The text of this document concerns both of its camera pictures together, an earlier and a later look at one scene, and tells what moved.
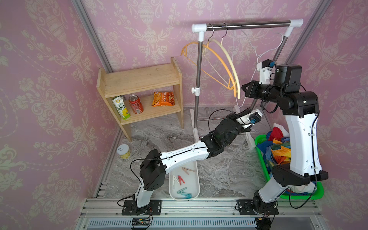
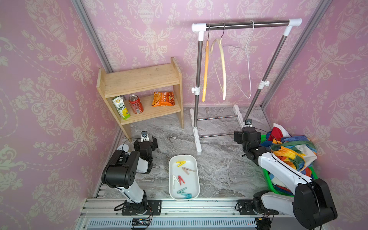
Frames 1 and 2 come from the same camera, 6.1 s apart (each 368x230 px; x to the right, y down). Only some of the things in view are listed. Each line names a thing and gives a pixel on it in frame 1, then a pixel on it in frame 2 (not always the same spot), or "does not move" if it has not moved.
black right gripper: (253, 94) to (238, 136)
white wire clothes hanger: (256, 67) to (247, 51)
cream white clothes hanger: (221, 45) to (218, 63)
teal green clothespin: (181, 191) does not move
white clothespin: (174, 178) does not move
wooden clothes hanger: (221, 57) to (206, 67)
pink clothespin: (186, 170) does not move
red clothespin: (180, 179) does not move
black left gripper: (232, 116) to (153, 144)
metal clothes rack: (201, 28) does not move
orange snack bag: (163, 99) does not move
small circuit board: (140, 222) does not move
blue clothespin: (188, 195) does not move
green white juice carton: (120, 103) does not move
